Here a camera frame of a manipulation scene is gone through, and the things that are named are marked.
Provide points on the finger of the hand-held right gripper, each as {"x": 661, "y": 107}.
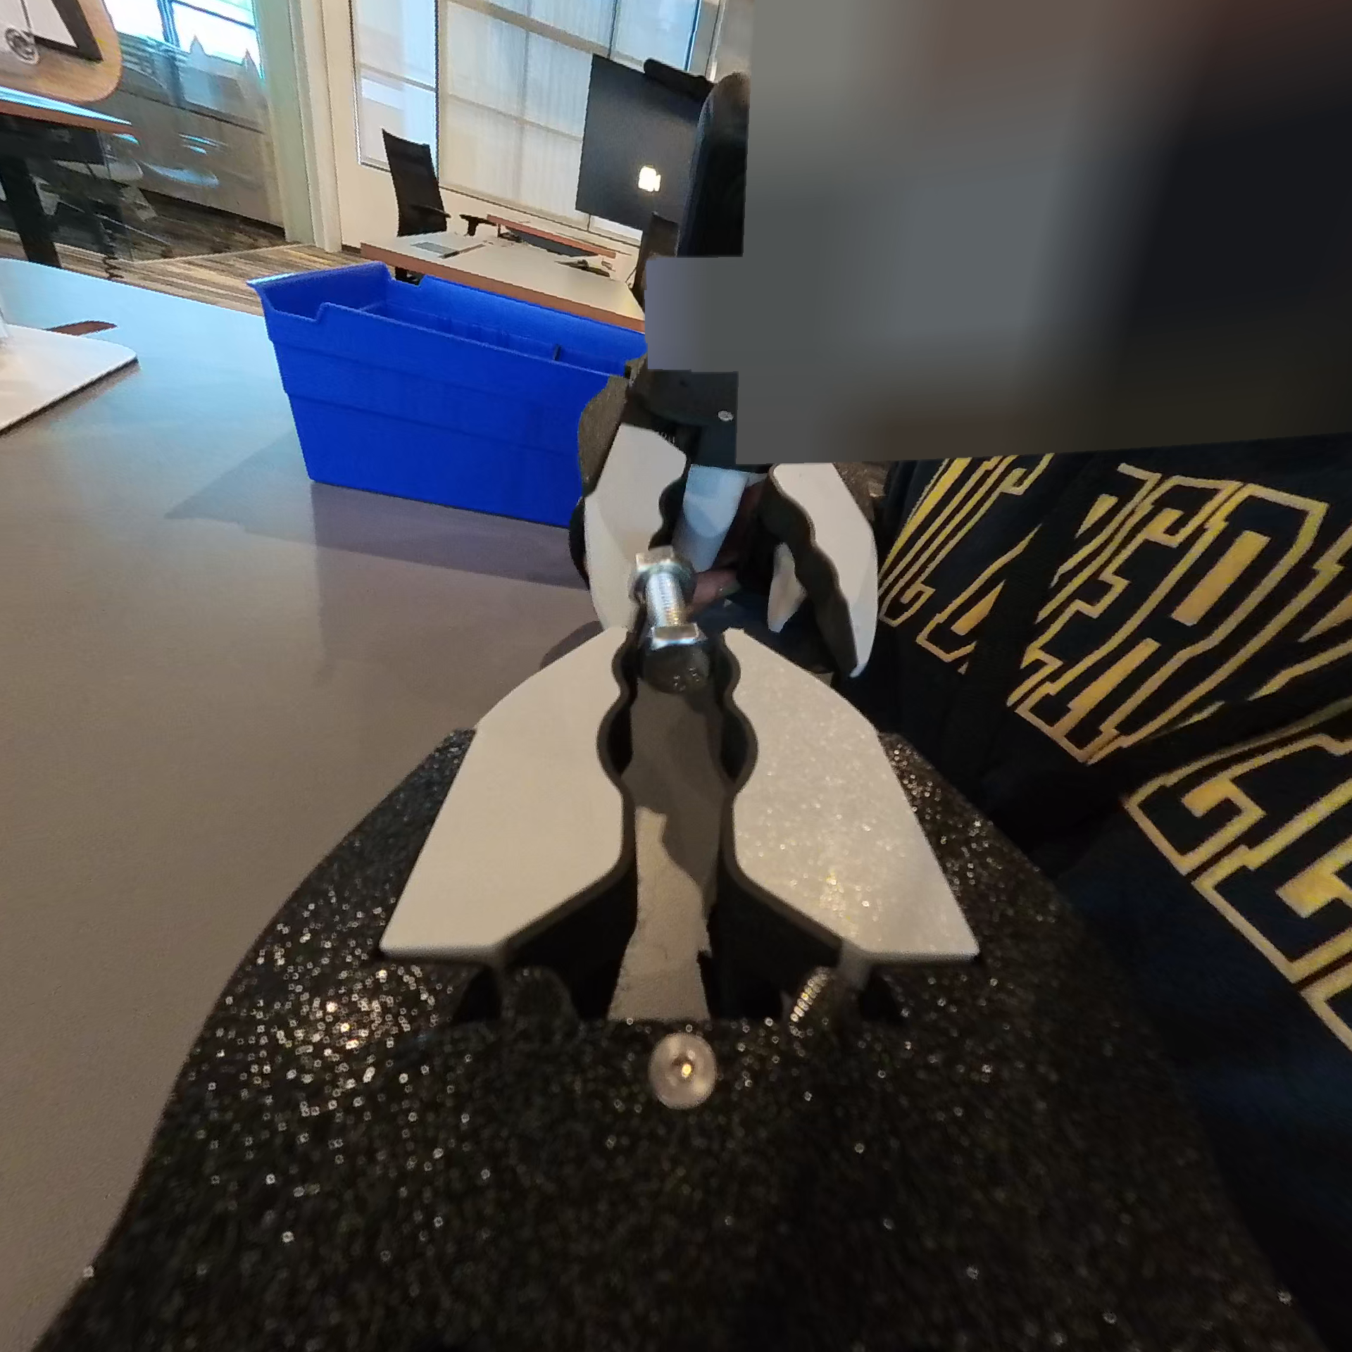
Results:
{"x": 840, "y": 538}
{"x": 623, "y": 496}

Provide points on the blue plastic bin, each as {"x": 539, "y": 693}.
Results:
{"x": 423, "y": 423}

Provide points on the navy printed hoodie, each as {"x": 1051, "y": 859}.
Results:
{"x": 1163, "y": 740}

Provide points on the black computer monitor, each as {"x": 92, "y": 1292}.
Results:
{"x": 640, "y": 127}

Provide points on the steel hex bolt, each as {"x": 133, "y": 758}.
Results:
{"x": 677, "y": 661}

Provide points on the steel hex nut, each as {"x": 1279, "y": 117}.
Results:
{"x": 661, "y": 576}

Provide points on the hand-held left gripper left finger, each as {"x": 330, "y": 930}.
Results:
{"x": 518, "y": 824}

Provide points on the wood-edged grey desk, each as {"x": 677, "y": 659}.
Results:
{"x": 529, "y": 269}
{"x": 53, "y": 111}

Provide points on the white sign stand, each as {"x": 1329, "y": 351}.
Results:
{"x": 53, "y": 375}

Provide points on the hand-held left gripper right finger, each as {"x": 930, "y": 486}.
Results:
{"x": 846, "y": 834}

